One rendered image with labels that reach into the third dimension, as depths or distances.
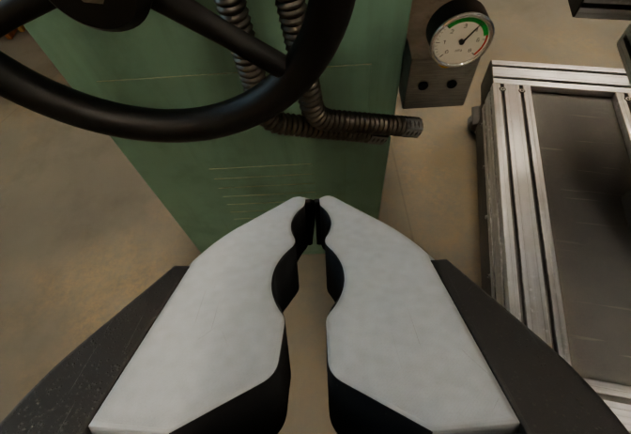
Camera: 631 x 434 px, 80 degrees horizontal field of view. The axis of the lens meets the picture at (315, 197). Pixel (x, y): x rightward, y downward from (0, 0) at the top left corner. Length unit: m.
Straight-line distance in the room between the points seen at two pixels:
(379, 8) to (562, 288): 0.60
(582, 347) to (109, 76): 0.84
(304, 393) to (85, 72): 0.72
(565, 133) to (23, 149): 1.58
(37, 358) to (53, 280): 0.19
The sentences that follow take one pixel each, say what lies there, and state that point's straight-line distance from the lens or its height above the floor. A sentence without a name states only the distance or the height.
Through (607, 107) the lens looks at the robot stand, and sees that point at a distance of 1.17.
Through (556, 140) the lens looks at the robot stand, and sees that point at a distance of 1.04.
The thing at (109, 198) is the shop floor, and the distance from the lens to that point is 1.28.
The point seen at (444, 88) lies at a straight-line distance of 0.52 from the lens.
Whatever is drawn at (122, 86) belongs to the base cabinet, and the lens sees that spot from 0.58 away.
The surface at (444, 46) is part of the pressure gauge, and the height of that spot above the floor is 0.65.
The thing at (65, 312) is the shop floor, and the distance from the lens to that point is 1.17.
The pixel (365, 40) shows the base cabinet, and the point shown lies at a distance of 0.49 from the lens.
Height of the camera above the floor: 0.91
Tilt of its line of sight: 58 degrees down
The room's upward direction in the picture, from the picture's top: 7 degrees counter-clockwise
